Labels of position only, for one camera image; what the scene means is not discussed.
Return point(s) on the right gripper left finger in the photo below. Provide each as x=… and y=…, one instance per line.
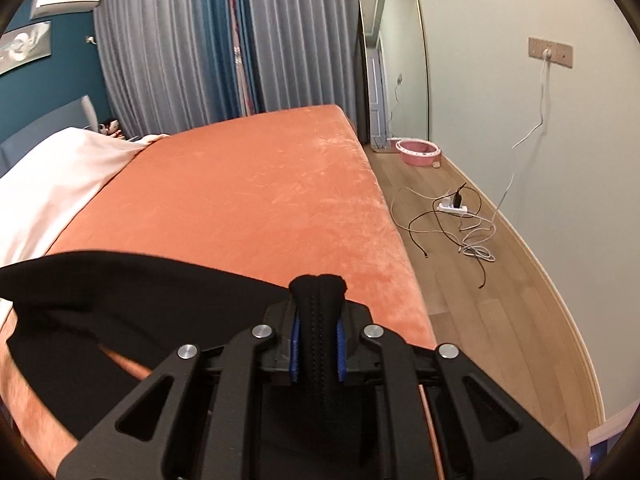
x=199, y=415

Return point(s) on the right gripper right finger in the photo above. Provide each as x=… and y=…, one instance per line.
x=436, y=415

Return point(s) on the black pants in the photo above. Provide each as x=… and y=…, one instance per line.
x=75, y=309

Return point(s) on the white power strip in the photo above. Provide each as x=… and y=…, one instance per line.
x=448, y=208

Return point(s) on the orange velvet bed cover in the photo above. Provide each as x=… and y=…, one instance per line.
x=268, y=197

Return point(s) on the pink pet bowl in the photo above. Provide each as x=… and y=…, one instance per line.
x=418, y=152

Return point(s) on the white cream blanket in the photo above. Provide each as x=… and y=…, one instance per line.
x=50, y=185

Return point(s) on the nightstand clutter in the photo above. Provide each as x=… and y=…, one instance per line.
x=111, y=128

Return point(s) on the blue padded headboard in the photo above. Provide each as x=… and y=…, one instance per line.
x=78, y=114

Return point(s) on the standing floor mirror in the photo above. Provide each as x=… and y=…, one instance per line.
x=396, y=70

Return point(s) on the grey blue curtain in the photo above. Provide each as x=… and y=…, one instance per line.
x=173, y=65

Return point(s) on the beige wall socket plate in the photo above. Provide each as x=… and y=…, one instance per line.
x=551, y=51

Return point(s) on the silver wall picture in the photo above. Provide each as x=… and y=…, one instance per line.
x=25, y=45

